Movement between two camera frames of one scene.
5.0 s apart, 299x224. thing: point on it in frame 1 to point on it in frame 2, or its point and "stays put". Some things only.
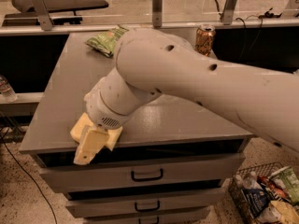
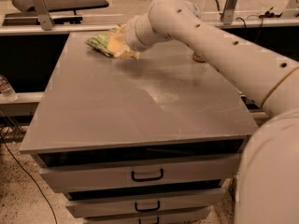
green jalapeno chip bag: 106,41 stays put
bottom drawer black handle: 158,219 stays put
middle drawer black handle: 149,209 stays put
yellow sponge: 78,128 to 118,49
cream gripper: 100,113 to 132,37
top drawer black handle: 147,179 stays put
